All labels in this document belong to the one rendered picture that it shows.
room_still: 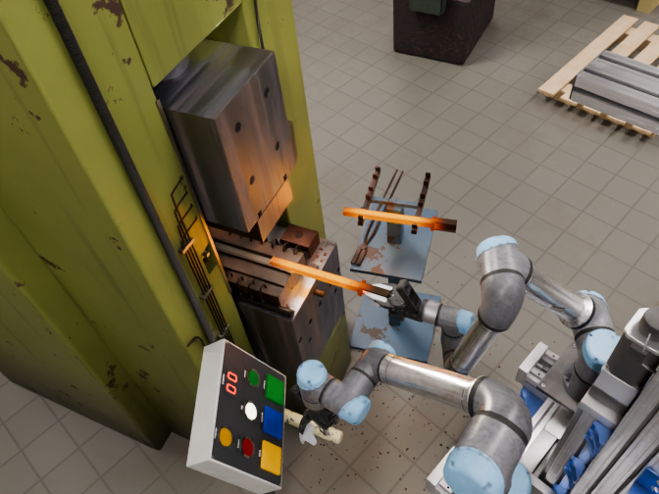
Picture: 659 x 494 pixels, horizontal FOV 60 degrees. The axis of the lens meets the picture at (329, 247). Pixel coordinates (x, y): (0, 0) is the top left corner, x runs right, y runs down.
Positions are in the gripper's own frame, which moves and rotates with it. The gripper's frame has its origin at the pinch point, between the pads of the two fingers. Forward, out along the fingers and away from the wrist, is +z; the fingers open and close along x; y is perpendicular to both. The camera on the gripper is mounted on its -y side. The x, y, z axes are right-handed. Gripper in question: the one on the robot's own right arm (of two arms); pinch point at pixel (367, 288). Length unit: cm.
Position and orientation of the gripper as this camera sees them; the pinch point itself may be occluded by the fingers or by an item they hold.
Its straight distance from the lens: 191.6
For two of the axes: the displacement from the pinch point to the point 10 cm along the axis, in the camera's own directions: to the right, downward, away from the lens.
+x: 4.1, -7.2, 5.5
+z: -9.1, -2.6, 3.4
